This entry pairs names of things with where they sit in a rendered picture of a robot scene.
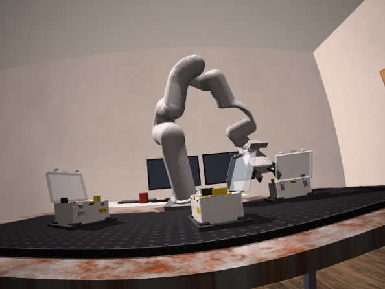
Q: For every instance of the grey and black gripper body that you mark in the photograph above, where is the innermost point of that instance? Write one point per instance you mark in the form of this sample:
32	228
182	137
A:
262	162

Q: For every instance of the yellow perforated plate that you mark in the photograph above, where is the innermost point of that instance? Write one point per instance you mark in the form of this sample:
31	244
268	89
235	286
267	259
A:
96	198
216	192

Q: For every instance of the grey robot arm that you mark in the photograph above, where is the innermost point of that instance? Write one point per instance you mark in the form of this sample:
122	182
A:
171	135

